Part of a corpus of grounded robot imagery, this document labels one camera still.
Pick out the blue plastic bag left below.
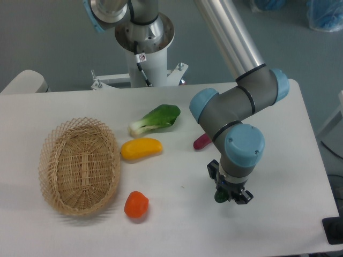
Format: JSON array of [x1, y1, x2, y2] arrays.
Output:
[[249, 0, 286, 12]]

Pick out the white furniture at right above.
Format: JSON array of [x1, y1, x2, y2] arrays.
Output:
[[316, 91, 342, 143]]

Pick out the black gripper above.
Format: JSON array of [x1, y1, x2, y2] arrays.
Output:
[[207, 160, 253, 205]]

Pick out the purple sweet potato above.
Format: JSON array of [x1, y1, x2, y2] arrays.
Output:
[[193, 133, 212, 150]]

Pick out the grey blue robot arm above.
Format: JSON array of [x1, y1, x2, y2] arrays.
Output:
[[83, 1, 289, 205]]

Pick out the woven wicker basket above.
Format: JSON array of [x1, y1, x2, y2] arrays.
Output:
[[38, 117, 121, 216]]

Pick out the blue plastic bag right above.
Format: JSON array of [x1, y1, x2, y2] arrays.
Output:
[[307, 0, 342, 32]]

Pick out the green cucumber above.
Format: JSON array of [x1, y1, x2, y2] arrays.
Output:
[[214, 190, 229, 203]]

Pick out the orange bell pepper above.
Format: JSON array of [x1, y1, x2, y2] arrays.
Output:
[[124, 191, 149, 218]]

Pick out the white chair back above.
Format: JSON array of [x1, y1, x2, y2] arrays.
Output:
[[1, 70, 51, 95]]

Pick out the blue plastic bag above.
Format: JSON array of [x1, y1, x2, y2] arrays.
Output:
[[249, 0, 286, 12], [307, 0, 342, 32]]

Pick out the green bok choy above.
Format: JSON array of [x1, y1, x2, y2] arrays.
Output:
[[128, 104, 181, 137]]

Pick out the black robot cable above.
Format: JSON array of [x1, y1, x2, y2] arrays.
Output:
[[133, 40, 153, 87]]

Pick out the black device at edge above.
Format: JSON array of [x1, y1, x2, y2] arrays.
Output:
[[322, 217, 342, 245]]

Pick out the yellow mango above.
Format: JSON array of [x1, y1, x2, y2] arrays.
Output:
[[121, 138, 163, 161]]

